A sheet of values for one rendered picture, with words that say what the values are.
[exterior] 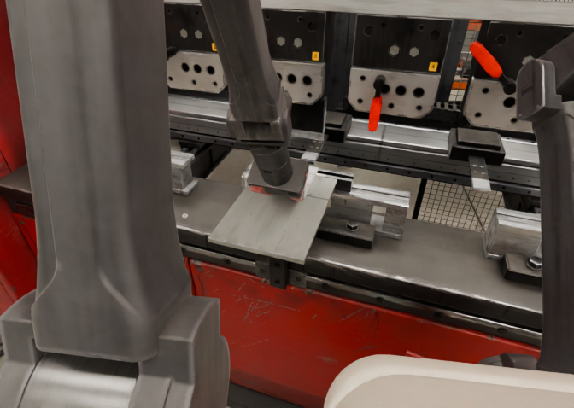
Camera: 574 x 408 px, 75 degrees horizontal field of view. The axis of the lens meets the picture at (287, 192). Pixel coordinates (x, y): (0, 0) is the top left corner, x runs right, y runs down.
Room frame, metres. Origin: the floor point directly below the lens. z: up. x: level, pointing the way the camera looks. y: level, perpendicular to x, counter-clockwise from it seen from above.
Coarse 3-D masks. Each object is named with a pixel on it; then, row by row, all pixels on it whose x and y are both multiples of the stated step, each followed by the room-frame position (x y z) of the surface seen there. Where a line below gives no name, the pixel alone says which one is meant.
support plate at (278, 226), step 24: (312, 192) 0.64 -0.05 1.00; (240, 216) 0.56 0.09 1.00; (264, 216) 0.56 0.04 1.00; (288, 216) 0.56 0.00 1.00; (312, 216) 0.56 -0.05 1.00; (216, 240) 0.49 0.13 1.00; (240, 240) 0.49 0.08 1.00; (264, 240) 0.49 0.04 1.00; (288, 240) 0.49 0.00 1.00; (312, 240) 0.49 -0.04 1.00
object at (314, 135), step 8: (296, 104) 0.73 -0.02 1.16; (304, 104) 0.72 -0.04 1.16; (320, 104) 0.71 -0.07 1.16; (296, 112) 0.73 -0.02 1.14; (304, 112) 0.72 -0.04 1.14; (312, 112) 0.72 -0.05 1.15; (320, 112) 0.71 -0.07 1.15; (296, 120) 0.73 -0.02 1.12; (304, 120) 0.72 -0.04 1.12; (312, 120) 0.72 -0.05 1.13; (320, 120) 0.71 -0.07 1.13; (296, 128) 0.73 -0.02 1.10; (304, 128) 0.72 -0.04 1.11; (312, 128) 0.72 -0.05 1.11; (320, 128) 0.71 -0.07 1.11; (296, 136) 0.74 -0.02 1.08; (304, 136) 0.73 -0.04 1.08; (312, 136) 0.73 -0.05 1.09; (320, 136) 0.72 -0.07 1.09
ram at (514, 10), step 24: (168, 0) 0.78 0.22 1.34; (192, 0) 0.76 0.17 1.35; (264, 0) 0.72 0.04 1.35; (288, 0) 0.70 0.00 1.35; (312, 0) 0.69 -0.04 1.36; (336, 0) 0.68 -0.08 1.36; (360, 0) 0.66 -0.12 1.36; (384, 0) 0.65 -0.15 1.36; (408, 0) 0.64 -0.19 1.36; (432, 0) 0.63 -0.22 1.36; (456, 0) 0.62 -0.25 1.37; (480, 0) 0.61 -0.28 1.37; (504, 0) 0.60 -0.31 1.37; (528, 0) 0.59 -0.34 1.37
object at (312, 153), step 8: (328, 112) 0.98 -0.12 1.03; (336, 112) 0.98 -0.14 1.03; (328, 120) 0.92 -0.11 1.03; (336, 120) 0.92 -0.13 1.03; (344, 120) 0.94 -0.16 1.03; (328, 128) 0.90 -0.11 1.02; (336, 128) 0.90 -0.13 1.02; (344, 128) 0.90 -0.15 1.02; (328, 136) 0.90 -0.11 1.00; (336, 136) 0.89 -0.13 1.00; (344, 136) 0.89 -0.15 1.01; (312, 144) 0.84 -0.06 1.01; (320, 144) 0.84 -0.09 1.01; (304, 152) 0.80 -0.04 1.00; (312, 152) 0.80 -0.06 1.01; (312, 160) 0.76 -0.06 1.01
